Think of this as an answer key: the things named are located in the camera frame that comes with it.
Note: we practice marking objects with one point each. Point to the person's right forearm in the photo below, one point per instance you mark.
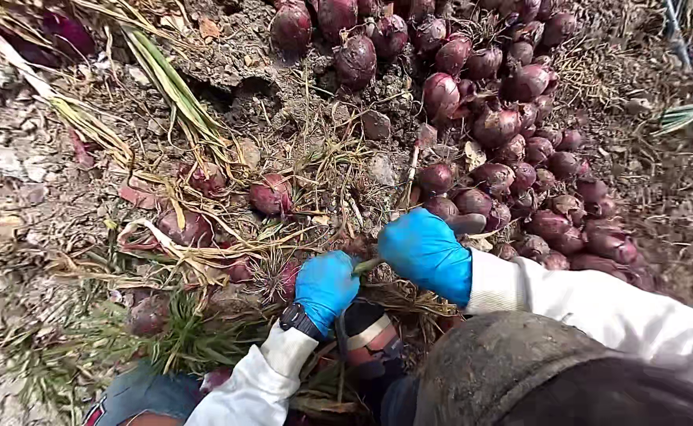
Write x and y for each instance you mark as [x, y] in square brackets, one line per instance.
[595, 302]

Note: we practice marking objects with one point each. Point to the red onion with roots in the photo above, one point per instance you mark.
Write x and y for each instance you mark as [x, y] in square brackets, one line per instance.
[289, 280]

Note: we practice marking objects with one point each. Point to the tangle of dry straw-coloured leaves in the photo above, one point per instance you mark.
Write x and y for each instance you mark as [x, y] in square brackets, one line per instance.
[195, 254]

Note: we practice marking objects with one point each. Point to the tan stone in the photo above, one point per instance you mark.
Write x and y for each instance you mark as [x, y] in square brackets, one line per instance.
[249, 153]

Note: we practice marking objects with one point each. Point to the person's left hand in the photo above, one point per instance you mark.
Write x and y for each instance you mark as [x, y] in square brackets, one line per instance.
[323, 290]

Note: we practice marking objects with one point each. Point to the person's left fingers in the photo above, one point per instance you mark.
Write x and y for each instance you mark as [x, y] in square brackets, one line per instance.
[340, 271]

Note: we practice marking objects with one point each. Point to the clump of green grass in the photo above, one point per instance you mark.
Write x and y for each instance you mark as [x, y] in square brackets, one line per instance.
[195, 340]

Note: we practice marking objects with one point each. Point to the reddish-brown stone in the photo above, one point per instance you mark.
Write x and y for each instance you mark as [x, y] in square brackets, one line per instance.
[376, 125]

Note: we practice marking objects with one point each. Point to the person's right hand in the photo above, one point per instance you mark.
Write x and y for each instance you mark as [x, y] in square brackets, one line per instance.
[432, 257]

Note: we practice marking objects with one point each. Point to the blue-grey strip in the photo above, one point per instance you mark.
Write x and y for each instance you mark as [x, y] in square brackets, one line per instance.
[677, 32]

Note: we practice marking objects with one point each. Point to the green onion leaves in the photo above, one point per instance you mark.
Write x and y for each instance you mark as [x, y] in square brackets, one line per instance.
[685, 116]

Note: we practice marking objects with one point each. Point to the grey stone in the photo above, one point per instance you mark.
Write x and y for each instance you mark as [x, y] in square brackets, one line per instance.
[382, 169]

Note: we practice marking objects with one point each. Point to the person's left forearm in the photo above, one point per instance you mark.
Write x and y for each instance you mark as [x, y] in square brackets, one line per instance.
[257, 384]

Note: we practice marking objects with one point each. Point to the bunch of green-yellow onion leaves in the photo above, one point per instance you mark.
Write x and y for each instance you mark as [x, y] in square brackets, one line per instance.
[175, 94]

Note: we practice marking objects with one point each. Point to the pale dry leaf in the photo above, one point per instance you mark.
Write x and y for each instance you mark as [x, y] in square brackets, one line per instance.
[474, 156]

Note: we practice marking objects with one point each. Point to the person's legs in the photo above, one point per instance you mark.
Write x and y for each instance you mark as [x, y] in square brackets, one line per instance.
[494, 361]

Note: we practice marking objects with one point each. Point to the flat reddish stone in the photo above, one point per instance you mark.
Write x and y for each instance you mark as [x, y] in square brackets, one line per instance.
[138, 193]

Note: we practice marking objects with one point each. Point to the dark purple onion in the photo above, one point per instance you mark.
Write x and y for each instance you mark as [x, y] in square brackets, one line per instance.
[69, 35]

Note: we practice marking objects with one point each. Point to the bunch of dry onion leaves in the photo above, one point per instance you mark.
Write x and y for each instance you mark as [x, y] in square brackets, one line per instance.
[86, 127]

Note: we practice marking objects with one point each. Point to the pile of red onions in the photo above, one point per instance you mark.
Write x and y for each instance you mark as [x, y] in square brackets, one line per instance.
[500, 130]

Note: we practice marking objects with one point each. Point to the person's right fingers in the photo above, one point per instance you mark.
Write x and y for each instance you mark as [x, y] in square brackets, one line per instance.
[400, 239]

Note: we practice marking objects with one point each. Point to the green onion stem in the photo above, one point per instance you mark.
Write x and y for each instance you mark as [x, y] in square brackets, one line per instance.
[368, 266]

